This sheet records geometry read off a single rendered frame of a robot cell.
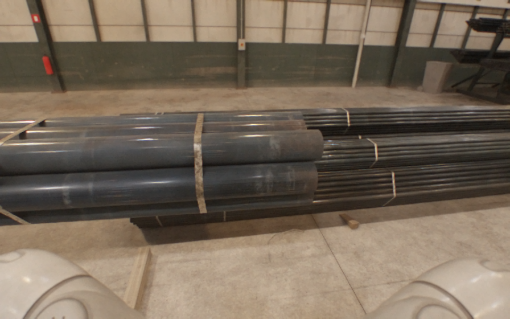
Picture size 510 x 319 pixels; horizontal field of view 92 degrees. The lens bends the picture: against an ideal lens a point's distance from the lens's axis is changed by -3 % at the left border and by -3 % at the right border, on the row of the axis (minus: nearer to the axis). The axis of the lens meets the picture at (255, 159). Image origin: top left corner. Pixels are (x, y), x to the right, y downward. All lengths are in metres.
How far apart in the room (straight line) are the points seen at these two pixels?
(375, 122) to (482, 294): 3.06
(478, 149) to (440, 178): 0.59
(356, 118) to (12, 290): 3.22
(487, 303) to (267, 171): 0.89
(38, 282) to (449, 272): 0.65
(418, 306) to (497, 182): 3.92
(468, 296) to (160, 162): 1.08
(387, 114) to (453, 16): 9.93
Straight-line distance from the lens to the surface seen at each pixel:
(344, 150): 2.88
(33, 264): 0.56
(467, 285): 0.54
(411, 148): 3.33
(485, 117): 4.62
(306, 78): 10.10
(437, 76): 11.38
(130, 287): 2.40
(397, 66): 11.60
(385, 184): 3.20
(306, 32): 10.08
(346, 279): 2.53
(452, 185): 3.80
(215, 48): 9.36
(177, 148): 1.18
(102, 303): 0.45
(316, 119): 3.12
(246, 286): 2.35
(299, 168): 1.23
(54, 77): 10.48
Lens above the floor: 1.89
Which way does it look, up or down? 27 degrees down
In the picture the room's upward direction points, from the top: 1 degrees clockwise
